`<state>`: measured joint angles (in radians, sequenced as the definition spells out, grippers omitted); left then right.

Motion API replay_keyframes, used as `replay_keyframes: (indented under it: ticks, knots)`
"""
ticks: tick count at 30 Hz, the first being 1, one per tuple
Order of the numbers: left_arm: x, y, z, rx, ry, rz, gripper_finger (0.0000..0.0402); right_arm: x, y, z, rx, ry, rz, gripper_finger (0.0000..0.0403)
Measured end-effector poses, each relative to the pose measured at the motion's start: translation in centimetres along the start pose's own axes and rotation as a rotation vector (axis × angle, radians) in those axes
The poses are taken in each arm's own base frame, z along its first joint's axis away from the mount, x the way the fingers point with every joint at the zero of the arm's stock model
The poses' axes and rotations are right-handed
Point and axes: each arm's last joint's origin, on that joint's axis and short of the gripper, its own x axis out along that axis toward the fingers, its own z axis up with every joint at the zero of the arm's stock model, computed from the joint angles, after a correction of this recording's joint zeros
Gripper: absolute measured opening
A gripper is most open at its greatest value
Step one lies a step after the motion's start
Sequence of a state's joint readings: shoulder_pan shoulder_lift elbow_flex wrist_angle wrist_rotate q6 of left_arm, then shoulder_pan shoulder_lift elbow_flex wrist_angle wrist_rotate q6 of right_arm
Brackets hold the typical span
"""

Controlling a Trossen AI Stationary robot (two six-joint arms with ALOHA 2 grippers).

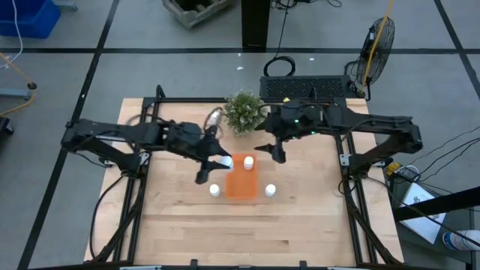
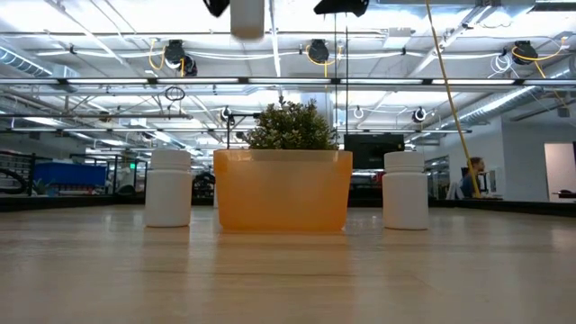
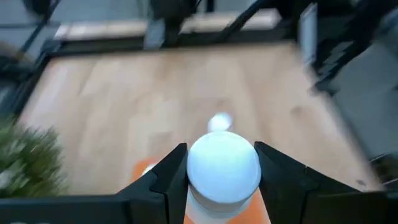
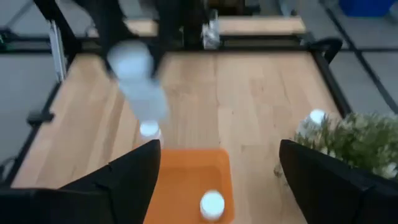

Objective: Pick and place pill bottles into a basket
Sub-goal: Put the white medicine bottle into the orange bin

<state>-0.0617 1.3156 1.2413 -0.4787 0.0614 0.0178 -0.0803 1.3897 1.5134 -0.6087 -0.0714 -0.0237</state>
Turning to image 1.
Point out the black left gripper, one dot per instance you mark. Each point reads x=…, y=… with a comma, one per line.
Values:
x=187, y=137

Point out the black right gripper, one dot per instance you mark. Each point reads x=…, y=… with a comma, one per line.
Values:
x=294, y=120

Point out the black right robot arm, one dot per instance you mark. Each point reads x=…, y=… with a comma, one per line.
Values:
x=378, y=129

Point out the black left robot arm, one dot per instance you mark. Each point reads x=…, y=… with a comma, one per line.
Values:
x=112, y=137

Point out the translucent orange plastic basket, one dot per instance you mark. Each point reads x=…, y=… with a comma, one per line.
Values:
x=242, y=182

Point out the small green bushy plant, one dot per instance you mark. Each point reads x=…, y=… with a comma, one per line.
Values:
x=243, y=112

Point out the black computer case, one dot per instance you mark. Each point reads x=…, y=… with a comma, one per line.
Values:
x=303, y=87

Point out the black upright column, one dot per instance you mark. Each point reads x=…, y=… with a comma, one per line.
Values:
x=255, y=24

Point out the yellow and black power box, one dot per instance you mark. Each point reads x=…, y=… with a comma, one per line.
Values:
x=403, y=171

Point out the black round floor fan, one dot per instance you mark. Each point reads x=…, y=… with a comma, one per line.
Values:
x=375, y=52

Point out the grey wooden pallet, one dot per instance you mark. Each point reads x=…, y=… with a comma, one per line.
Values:
x=195, y=11

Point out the white printed paper sheet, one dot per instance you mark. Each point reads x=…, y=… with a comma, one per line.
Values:
x=422, y=215

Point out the black flat bar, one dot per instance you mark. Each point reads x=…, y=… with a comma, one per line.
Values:
x=435, y=204

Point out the white cylindrical can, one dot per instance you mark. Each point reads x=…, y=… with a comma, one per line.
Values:
x=462, y=240

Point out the blue plastic bin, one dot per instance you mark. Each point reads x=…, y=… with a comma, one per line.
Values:
x=28, y=17

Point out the black aluminium table frame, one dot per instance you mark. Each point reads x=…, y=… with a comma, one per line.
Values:
x=129, y=210

